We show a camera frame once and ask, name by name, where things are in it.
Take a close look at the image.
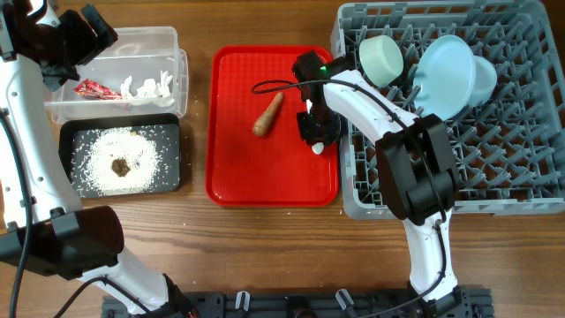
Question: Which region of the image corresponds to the red snack wrapper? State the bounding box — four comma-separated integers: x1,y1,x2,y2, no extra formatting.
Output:
73,79,123,100

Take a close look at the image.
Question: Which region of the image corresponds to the brown carrot piece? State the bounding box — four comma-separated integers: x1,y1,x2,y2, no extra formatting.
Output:
252,92,284,137

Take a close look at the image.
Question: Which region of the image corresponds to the green bowl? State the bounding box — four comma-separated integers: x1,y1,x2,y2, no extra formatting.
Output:
358,35,403,87

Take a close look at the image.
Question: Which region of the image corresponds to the white tissue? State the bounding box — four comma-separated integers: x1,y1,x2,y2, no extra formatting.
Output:
120,71,174,108

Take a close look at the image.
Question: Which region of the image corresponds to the light blue plate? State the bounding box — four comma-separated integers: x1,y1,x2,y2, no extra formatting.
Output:
412,35,476,120

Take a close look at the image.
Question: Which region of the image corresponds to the dark food scrap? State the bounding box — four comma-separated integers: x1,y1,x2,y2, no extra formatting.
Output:
111,158,131,178

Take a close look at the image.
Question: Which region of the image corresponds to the white rice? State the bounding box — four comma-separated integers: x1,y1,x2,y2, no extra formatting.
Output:
70,125,180,198

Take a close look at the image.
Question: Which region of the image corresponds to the light blue bowl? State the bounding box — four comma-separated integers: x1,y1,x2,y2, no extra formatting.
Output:
467,56,497,107

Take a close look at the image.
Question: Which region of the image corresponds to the white plastic spoon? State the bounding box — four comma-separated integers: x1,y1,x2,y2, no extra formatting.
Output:
311,142,325,155

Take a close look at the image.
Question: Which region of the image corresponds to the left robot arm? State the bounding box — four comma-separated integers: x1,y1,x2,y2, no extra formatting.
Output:
1,1,198,317

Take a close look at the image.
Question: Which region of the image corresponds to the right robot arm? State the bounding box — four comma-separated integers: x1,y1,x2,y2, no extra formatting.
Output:
292,51,469,317

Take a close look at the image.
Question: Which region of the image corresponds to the grey dishwasher rack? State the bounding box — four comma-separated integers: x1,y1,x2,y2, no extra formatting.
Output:
330,1,564,216

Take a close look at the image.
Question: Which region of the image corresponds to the red plastic tray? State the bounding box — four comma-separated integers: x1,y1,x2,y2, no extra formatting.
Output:
205,46,339,208

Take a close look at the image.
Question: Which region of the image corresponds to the clear plastic bin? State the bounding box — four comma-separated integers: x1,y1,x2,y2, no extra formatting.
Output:
44,26,189,125

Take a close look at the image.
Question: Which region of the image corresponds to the black tray bin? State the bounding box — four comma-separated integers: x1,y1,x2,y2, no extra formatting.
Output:
57,112,182,199

